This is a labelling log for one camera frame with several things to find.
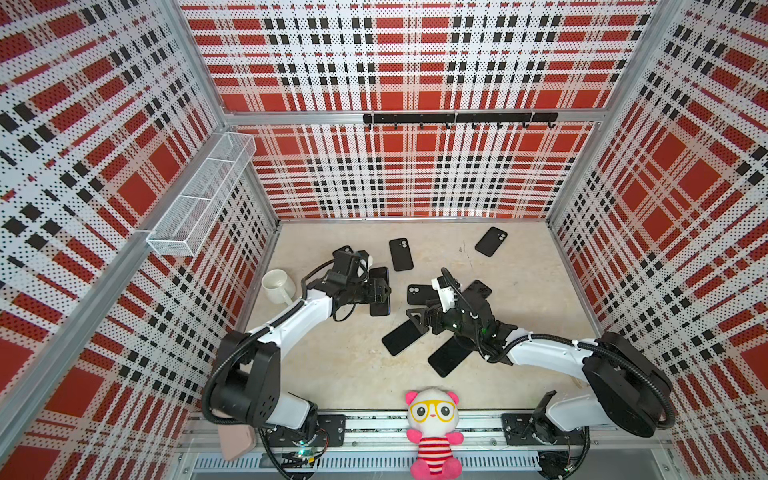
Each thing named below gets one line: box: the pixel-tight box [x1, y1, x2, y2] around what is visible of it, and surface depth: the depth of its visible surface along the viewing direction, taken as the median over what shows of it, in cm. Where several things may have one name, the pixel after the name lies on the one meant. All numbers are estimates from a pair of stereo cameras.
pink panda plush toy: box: [405, 388, 465, 480], surface depth 70 cm
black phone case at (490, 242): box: [475, 226, 508, 257], surface depth 118 cm
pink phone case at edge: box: [218, 424, 257, 461], surface depth 72 cm
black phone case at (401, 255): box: [389, 237, 414, 272], surface depth 113 cm
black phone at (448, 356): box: [428, 336, 476, 378], surface depth 87 cm
